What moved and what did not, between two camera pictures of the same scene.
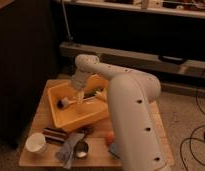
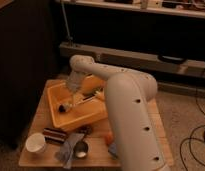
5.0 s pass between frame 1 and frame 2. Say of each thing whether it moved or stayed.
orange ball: stayed
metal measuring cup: stayed
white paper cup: stayed
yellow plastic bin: stayed
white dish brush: moved
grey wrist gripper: moved
